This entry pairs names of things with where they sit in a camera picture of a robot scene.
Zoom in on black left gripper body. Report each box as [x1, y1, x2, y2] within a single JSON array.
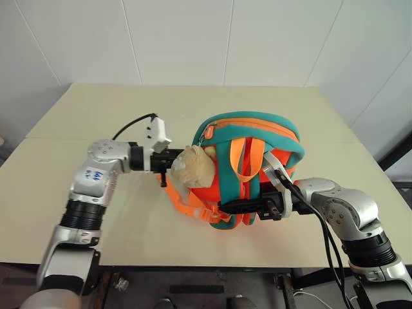
[[149, 148, 177, 176]]

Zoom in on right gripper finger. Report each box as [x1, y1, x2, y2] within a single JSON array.
[[218, 197, 269, 216]]

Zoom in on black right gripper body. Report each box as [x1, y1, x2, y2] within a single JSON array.
[[256, 181, 286, 223]]

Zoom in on beige plush toy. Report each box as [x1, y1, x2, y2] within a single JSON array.
[[170, 145, 218, 189]]

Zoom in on orange and teal backpack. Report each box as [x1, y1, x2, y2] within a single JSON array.
[[156, 111, 306, 230]]

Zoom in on black flat bar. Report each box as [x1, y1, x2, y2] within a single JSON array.
[[169, 284, 225, 295]]

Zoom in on dark rounded shape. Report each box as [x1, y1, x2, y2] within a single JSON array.
[[154, 297, 176, 309], [226, 295, 254, 309]]

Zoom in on clear plastic caster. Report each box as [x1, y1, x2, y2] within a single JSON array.
[[113, 277, 130, 292]]

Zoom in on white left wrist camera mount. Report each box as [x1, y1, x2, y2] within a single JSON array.
[[143, 117, 174, 172]]

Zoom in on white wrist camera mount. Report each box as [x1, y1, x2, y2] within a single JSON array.
[[143, 117, 174, 172], [263, 151, 294, 221]]

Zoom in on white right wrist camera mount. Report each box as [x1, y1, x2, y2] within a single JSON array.
[[263, 151, 294, 221]]

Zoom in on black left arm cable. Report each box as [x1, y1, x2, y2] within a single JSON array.
[[111, 113, 159, 140]]

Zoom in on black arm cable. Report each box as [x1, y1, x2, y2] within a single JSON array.
[[275, 169, 353, 309], [111, 113, 159, 140]]

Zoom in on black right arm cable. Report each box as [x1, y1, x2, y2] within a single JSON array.
[[275, 169, 353, 309]]

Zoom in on black table frame leg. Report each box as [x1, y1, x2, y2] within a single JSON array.
[[273, 273, 295, 309], [85, 266, 114, 309]]

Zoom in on white floor cable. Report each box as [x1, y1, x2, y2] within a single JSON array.
[[290, 288, 326, 303]]

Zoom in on black door frame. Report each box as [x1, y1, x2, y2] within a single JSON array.
[[375, 127, 412, 194]]

